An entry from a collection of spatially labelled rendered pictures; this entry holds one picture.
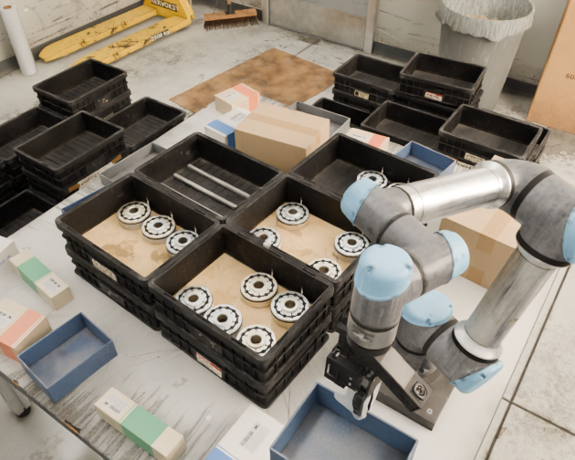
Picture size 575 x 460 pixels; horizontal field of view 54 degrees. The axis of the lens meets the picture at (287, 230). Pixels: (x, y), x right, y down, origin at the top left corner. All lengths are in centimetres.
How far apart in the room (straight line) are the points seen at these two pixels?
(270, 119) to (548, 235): 132
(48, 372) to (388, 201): 111
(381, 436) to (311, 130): 134
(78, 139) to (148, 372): 159
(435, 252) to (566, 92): 329
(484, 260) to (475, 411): 46
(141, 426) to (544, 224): 100
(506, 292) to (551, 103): 295
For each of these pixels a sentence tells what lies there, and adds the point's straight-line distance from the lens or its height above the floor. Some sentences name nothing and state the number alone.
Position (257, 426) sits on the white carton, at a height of 79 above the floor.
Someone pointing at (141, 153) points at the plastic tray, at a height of 73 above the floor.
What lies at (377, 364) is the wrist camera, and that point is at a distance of 88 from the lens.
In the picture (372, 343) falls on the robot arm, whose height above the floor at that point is 134.
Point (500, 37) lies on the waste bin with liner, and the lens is 372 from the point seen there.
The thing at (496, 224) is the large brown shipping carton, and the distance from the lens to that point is 177.
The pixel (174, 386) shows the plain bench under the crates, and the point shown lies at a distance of 157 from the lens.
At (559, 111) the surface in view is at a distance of 410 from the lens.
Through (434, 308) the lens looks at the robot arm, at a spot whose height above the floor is 98.
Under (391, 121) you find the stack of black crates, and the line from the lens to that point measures 314.
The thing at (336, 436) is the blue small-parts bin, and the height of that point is 107.
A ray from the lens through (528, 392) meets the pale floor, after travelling 255.
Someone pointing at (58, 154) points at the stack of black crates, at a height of 49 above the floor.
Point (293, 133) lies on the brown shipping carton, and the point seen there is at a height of 86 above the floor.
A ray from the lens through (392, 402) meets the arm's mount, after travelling 151.
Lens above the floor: 202
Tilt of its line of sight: 43 degrees down
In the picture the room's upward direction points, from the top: straight up
